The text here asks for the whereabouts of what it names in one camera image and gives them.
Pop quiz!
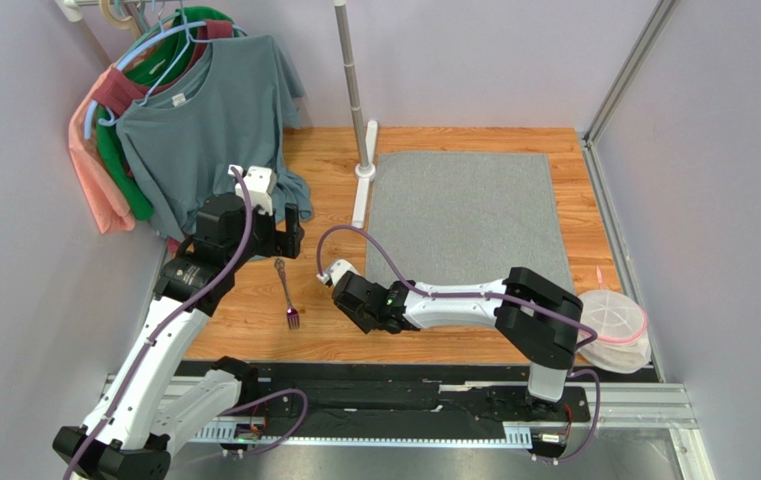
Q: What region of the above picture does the purple metal fork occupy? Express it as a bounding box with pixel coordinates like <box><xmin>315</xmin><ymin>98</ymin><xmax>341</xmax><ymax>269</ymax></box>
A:
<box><xmin>274</xmin><ymin>258</ymin><xmax>300</xmax><ymax>331</ymax></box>

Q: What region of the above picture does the grey cloth napkin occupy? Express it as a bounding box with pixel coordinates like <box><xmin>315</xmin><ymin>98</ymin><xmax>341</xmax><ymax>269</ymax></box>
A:
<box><xmin>365</xmin><ymin>151</ymin><xmax>575</xmax><ymax>291</ymax></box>

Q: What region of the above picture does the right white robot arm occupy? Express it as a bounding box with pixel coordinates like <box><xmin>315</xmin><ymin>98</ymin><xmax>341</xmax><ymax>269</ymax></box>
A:
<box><xmin>318</xmin><ymin>261</ymin><xmax>584</xmax><ymax>403</ymax></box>

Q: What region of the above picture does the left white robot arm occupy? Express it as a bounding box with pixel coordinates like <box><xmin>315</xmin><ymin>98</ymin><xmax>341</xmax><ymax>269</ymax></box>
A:
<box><xmin>53</xmin><ymin>193</ymin><xmax>304</xmax><ymax>479</ymax></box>

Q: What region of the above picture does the grey-blue t-shirt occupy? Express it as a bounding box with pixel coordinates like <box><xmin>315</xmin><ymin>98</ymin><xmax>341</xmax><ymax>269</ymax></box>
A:
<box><xmin>115</xmin><ymin>35</ymin><xmax>313</xmax><ymax>241</ymax></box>

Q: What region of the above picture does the white clothes rack stand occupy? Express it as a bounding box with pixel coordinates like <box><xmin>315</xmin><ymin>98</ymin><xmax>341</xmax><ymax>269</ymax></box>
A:
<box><xmin>333</xmin><ymin>0</ymin><xmax>379</xmax><ymax>229</ymax></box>

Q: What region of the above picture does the pink t-shirt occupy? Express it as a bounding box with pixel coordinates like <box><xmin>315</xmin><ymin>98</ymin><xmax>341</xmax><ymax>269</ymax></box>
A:
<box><xmin>67</xmin><ymin>71</ymin><xmax>136</xmax><ymax>234</ymax></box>

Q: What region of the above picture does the light blue hanger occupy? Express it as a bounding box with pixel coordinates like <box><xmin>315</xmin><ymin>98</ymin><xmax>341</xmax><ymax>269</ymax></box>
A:
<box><xmin>83</xmin><ymin>7</ymin><xmax>248</xmax><ymax>141</ymax></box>

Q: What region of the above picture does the maroon t-shirt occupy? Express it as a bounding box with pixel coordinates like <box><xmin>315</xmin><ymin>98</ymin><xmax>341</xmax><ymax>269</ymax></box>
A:
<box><xmin>92</xmin><ymin>19</ymin><xmax>239</xmax><ymax>120</ymax></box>

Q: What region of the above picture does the green t-shirt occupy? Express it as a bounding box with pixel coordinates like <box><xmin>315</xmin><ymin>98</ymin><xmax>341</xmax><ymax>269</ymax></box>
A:
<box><xmin>93</xmin><ymin>6</ymin><xmax>234</xmax><ymax>221</ymax></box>

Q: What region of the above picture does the white mesh laundry basket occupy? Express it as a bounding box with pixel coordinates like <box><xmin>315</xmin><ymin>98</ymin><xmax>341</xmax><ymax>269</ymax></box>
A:
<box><xmin>578</xmin><ymin>267</ymin><xmax>652</xmax><ymax>374</ymax></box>

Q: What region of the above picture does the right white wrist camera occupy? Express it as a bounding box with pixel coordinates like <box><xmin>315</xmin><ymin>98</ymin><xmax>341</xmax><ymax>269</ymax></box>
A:
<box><xmin>316</xmin><ymin>259</ymin><xmax>360</xmax><ymax>287</ymax></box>

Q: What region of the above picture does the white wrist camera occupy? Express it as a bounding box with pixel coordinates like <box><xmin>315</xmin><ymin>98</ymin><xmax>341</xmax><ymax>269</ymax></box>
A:
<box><xmin>316</xmin><ymin>259</ymin><xmax>360</xmax><ymax>287</ymax></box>
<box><xmin>228</xmin><ymin>165</ymin><xmax>277</xmax><ymax>216</ymax></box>

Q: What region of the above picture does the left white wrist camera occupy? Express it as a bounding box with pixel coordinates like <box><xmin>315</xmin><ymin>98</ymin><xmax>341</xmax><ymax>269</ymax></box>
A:
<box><xmin>228</xmin><ymin>165</ymin><xmax>277</xmax><ymax>216</ymax></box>

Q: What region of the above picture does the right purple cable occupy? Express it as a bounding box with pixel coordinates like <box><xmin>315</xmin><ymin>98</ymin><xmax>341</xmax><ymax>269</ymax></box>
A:
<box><xmin>315</xmin><ymin>224</ymin><xmax>602</xmax><ymax>464</ymax></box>

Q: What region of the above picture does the purple cable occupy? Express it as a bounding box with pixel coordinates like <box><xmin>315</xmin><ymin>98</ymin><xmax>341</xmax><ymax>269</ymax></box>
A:
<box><xmin>315</xmin><ymin>224</ymin><xmax>602</xmax><ymax>464</ymax></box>
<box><xmin>60</xmin><ymin>166</ymin><xmax>256</xmax><ymax>480</ymax></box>

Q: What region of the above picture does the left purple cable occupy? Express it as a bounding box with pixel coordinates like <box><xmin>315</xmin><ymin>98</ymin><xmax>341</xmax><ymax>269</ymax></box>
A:
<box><xmin>60</xmin><ymin>166</ymin><xmax>256</xmax><ymax>480</ymax></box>

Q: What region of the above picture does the aluminium frame post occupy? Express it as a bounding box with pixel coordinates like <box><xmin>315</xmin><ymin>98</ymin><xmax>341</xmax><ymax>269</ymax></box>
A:
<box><xmin>582</xmin><ymin>0</ymin><xmax>679</xmax><ymax>144</ymax></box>

